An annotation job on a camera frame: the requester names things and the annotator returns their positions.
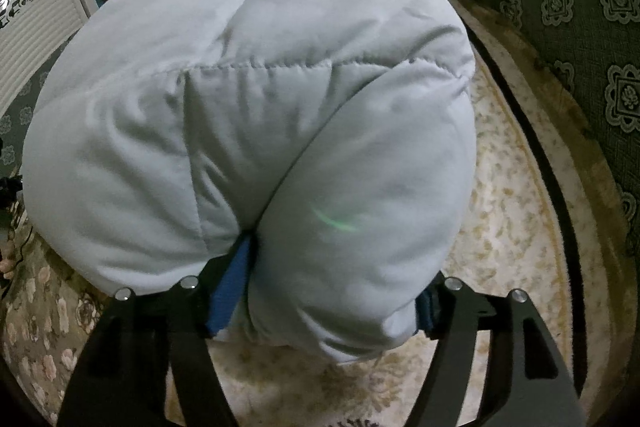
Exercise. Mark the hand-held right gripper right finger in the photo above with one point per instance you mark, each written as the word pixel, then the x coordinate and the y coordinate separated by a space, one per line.
pixel 426 314

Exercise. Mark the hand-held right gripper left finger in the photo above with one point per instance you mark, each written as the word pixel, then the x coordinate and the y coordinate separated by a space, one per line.
pixel 230 289

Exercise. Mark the white puffy jacket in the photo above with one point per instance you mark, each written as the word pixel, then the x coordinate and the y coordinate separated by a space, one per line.
pixel 225 107

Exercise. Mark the white ribbed headboard panel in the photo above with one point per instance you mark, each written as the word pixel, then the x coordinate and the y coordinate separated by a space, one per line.
pixel 35 37

